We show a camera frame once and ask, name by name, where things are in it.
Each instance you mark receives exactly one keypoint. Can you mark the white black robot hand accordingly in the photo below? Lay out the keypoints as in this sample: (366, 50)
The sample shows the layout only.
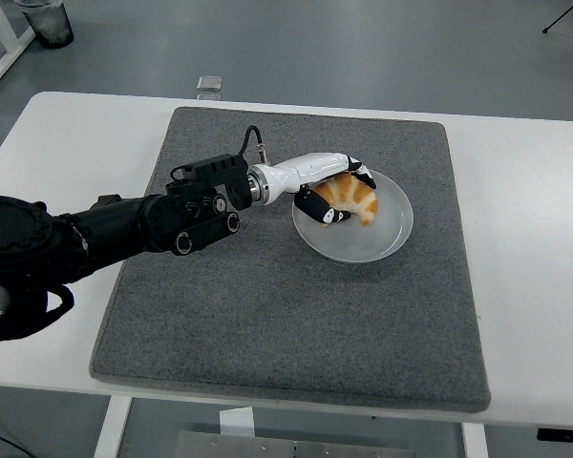
(305, 167)

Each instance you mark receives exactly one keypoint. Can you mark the golden croissant bread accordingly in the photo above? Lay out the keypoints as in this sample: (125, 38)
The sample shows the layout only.
(358, 195)

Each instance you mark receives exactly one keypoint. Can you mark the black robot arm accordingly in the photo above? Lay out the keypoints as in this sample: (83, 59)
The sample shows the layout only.
(100, 229)

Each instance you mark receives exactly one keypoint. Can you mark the pale grey round plate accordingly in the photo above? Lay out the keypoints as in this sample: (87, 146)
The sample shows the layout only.
(363, 243)

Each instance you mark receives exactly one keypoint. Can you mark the grey metal plate with screws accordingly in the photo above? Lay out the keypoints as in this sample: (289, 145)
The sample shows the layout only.
(267, 448)

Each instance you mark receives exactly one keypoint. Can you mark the grey felt mat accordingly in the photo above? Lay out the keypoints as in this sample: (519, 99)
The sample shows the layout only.
(286, 324)

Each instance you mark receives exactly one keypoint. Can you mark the black mesh waste bin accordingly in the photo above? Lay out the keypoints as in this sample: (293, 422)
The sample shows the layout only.
(50, 24)

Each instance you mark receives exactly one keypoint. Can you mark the black tripod leg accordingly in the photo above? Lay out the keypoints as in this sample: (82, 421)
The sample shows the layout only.
(561, 16)

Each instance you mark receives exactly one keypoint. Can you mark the white table leg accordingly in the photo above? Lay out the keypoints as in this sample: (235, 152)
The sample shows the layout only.
(112, 429)
(475, 441)

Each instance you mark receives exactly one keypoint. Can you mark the black table control box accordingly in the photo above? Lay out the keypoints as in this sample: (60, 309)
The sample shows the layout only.
(563, 434)

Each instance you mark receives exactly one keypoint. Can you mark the white desk frame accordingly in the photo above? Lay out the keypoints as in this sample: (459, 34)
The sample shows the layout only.
(5, 47)

